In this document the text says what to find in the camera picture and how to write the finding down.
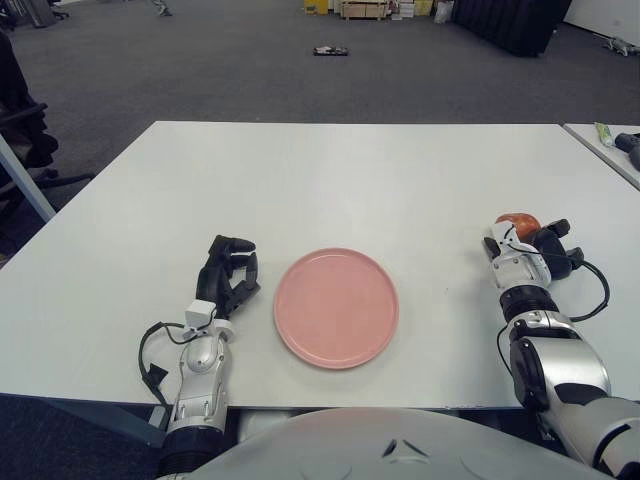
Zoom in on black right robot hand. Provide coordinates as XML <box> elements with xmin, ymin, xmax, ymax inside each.
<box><xmin>482</xmin><ymin>218</ymin><xmax>586</xmax><ymax>281</ymax></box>

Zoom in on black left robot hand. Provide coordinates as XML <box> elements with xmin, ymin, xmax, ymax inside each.
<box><xmin>195</xmin><ymin>234</ymin><xmax>262</xmax><ymax>319</ymax></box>

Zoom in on red-orange apple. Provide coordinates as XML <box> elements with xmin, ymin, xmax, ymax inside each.
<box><xmin>494</xmin><ymin>212</ymin><xmax>542</xmax><ymax>241</ymax></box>

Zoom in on pink round plate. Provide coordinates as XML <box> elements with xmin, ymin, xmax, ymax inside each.
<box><xmin>273</xmin><ymin>246</ymin><xmax>401</xmax><ymax>370</ymax></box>

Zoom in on white side table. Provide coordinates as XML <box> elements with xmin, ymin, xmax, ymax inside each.
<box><xmin>563</xmin><ymin>123</ymin><xmax>640</xmax><ymax>192</ymax></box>

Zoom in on grey robot dog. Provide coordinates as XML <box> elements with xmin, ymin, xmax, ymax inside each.
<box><xmin>602</xmin><ymin>37</ymin><xmax>640</xmax><ymax>58</ymax></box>

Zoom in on light blue table leg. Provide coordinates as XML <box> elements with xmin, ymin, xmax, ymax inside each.
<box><xmin>0</xmin><ymin>134</ymin><xmax>57</xmax><ymax>223</ymax></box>

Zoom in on black curtain partition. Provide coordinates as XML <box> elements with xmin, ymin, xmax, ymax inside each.
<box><xmin>452</xmin><ymin>0</ymin><xmax>574</xmax><ymax>59</ymax></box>

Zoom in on grey robot torso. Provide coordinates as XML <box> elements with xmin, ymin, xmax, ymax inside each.
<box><xmin>194</xmin><ymin>407</ymin><xmax>601</xmax><ymax>480</ymax></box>

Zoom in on black office chair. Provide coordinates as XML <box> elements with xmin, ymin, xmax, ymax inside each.
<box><xmin>0</xmin><ymin>29</ymin><xmax>96</xmax><ymax>229</ymax></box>

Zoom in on stacked white boxes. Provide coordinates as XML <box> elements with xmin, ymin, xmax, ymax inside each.
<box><xmin>389</xmin><ymin>0</ymin><xmax>434</xmax><ymax>22</ymax></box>

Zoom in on wooden pallet crate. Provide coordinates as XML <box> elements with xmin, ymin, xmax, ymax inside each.
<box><xmin>341</xmin><ymin>0</ymin><xmax>390</xmax><ymax>21</ymax></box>

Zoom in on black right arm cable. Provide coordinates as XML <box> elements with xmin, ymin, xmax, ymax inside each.
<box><xmin>569</xmin><ymin>259</ymin><xmax>611</xmax><ymax>322</ymax></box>

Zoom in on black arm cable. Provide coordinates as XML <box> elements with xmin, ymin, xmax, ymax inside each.
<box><xmin>138</xmin><ymin>322</ymin><xmax>196</xmax><ymax>404</ymax></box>
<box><xmin>569</xmin><ymin>259</ymin><xmax>611</xmax><ymax>322</ymax></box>

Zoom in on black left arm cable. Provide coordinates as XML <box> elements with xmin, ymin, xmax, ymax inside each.
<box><xmin>138</xmin><ymin>322</ymin><xmax>196</xmax><ymax>404</ymax></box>

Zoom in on blue-grey table frame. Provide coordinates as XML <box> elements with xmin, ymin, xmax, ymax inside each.
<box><xmin>0</xmin><ymin>392</ymin><xmax>640</xmax><ymax>449</ymax></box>

